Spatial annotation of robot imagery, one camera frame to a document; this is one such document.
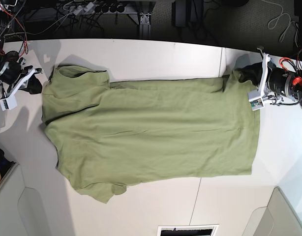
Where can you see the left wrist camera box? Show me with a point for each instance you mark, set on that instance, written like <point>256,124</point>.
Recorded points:
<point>255,99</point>

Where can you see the black power brick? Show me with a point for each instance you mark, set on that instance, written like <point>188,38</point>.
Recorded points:
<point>179,13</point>

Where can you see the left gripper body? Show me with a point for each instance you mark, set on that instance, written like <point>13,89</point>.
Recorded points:
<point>278,83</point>

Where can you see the white power strip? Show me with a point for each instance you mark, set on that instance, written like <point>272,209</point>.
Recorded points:
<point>91,7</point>

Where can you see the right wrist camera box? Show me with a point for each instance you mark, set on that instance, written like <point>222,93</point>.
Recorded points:
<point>8,103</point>

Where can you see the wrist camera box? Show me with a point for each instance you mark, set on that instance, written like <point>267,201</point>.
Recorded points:
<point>8,103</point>
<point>255,99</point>

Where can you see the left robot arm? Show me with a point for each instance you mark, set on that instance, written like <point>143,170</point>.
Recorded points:
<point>298,42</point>

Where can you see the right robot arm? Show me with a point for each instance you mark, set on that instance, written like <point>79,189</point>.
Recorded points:
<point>10,25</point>

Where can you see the green t-shirt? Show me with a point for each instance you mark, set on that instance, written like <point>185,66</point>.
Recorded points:
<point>111,135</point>

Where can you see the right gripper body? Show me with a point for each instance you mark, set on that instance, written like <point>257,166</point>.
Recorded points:
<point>13,74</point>

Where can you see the aluminium table leg post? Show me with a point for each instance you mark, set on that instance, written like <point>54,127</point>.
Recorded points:
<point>144,26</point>

